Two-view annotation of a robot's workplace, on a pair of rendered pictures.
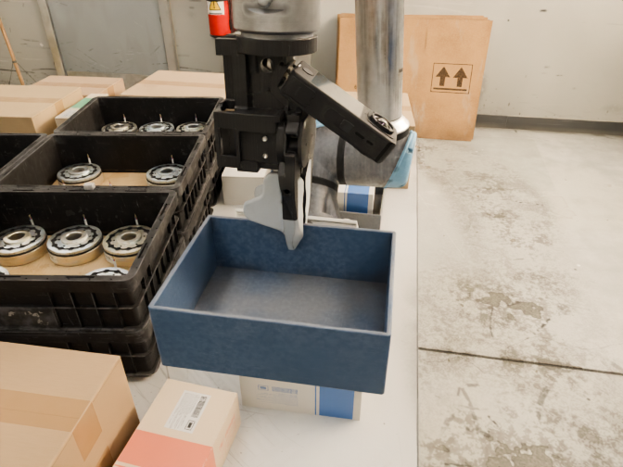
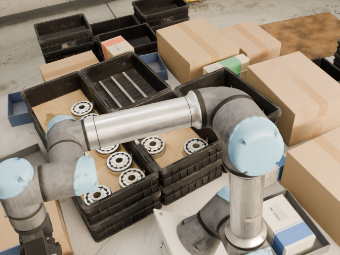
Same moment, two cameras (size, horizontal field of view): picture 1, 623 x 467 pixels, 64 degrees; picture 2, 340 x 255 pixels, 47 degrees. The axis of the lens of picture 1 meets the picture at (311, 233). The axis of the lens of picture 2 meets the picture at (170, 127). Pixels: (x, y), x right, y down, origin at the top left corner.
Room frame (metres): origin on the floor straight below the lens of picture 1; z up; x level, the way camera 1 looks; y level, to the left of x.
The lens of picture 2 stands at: (0.50, -0.55, 2.01)
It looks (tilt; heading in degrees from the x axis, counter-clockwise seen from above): 43 degrees down; 61
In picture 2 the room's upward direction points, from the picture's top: 5 degrees counter-clockwise
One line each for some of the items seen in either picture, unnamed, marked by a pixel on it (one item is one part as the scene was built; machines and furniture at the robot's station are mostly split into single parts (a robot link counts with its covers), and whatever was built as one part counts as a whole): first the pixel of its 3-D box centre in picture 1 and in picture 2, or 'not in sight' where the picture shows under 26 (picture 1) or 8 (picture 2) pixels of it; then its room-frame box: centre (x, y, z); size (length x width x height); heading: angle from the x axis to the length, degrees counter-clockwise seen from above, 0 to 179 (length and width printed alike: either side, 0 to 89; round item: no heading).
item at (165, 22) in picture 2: not in sight; (162, 28); (1.94, 2.06, 0.37); 0.40 x 0.30 x 0.45; 170
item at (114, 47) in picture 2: not in sight; (118, 50); (1.17, 1.17, 0.89); 0.16 x 0.12 x 0.07; 89
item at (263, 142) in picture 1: (270, 103); (34, 230); (0.45, 0.04, 1.26); 0.09 x 0.08 x 0.12; 79
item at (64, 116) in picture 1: (85, 114); (225, 68); (1.57, 0.74, 0.85); 0.24 x 0.06 x 0.06; 174
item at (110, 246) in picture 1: (129, 239); (131, 178); (0.82, 0.36, 0.86); 0.10 x 0.10 x 0.01
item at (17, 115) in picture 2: not in sight; (24, 107); (0.61, 1.22, 0.74); 0.20 x 0.15 x 0.07; 75
